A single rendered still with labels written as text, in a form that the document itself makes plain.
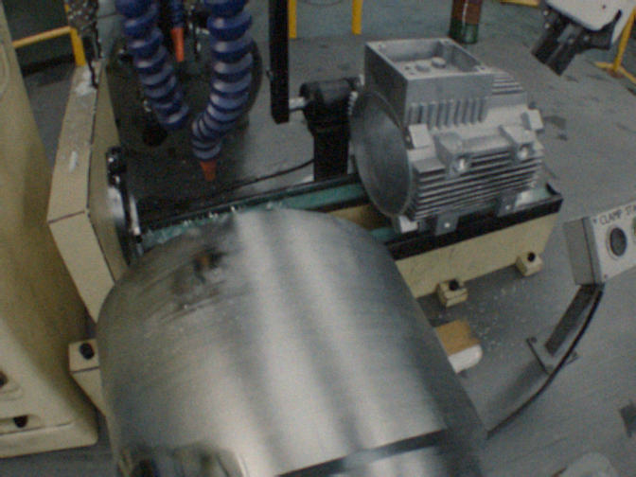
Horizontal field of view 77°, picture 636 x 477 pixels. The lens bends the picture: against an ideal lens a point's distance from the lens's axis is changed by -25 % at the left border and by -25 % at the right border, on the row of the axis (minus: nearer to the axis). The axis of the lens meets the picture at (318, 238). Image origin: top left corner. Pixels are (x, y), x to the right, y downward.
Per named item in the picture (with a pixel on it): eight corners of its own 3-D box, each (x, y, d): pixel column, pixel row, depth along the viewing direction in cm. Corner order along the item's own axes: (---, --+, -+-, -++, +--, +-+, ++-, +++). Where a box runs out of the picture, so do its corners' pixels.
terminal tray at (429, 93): (403, 137, 52) (409, 79, 47) (361, 91, 59) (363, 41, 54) (487, 124, 55) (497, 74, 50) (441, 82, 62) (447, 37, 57)
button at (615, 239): (604, 260, 44) (615, 258, 42) (598, 232, 44) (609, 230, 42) (620, 253, 44) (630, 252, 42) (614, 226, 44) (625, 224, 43)
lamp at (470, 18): (461, 24, 81) (464, 3, 77) (444, 12, 85) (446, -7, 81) (485, 25, 82) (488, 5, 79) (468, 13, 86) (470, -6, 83)
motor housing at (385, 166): (405, 263, 60) (427, 130, 47) (343, 167, 73) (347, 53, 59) (523, 224, 65) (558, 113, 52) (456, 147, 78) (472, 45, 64)
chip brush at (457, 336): (343, 392, 61) (344, 389, 61) (330, 362, 64) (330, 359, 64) (480, 344, 66) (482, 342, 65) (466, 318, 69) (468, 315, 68)
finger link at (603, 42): (630, 43, 41) (591, 57, 45) (612, -9, 42) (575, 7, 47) (627, 38, 40) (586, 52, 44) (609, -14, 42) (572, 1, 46)
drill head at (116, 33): (117, 209, 67) (80, 58, 50) (119, 88, 94) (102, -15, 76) (280, 167, 73) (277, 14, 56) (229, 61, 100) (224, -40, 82)
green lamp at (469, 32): (459, 44, 84) (461, 24, 81) (442, 32, 88) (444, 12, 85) (483, 44, 85) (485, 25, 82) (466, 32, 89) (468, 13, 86)
